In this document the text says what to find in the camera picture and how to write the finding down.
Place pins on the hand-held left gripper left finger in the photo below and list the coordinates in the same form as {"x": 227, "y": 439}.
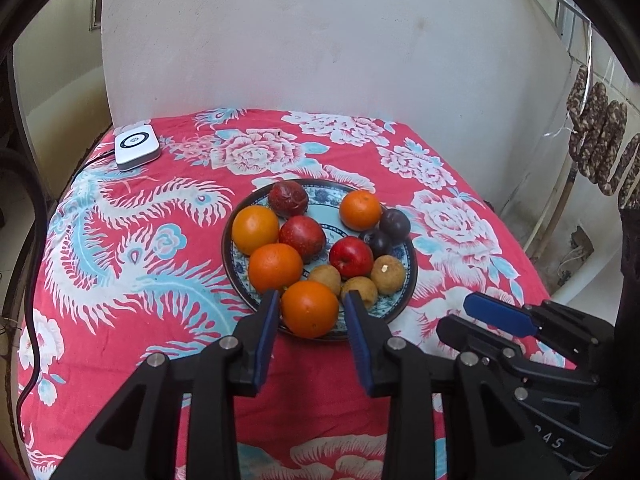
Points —
{"x": 267, "y": 340}

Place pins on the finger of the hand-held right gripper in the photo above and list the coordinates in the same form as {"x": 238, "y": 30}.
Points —
{"x": 500, "y": 312}
{"x": 475, "y": 335}

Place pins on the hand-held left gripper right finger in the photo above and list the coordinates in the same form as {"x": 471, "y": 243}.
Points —
{"x": 356, "y": 345}

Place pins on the orange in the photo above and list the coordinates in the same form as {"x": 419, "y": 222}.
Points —
{"x": 310, "y": 308}
{"x": 255, "y": 230}
{"x": 275, "y": 267}

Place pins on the brown round pear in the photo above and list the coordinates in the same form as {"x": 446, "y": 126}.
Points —
{"x": 359, "y": 291}
{"x": 324, "y": 280}
{"x": 388, "y": 274}

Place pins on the red apple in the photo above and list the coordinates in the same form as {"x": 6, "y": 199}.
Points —
{"x": 351, "y": 256}

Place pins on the dark purple plum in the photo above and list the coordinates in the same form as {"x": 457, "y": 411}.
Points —
{"x": 378, "y": 244}
{"x": 395, "y": 223}

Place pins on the smooth dark red fruit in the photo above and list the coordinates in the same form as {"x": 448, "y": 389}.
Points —
{"x": 302, "y": 238}

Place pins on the blue patterned ceramic plate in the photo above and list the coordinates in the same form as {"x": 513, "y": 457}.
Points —
{"x": 322, "y": 197}

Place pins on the white pipe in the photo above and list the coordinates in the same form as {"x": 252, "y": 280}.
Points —
{"x": 542, "y": 225}

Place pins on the red floral tablecloth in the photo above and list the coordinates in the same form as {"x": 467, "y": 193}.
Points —
{"x": 150, "y": 310}

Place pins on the small orange mandarin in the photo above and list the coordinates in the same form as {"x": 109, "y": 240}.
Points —
{"x": 359, "y": 208}

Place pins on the wrinkled dark red passion fruit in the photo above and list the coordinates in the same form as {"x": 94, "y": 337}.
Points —
{"x": 288, "y": 198}

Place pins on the hanging dried sausages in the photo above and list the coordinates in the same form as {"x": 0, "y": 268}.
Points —
{"x": 597, "y": 130}

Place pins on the white square device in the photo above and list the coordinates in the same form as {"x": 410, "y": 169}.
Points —
{"x": 136, "y": 147}

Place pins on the curved metal rod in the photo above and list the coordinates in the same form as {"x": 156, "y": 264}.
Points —
{"x": 590, "y": 50}

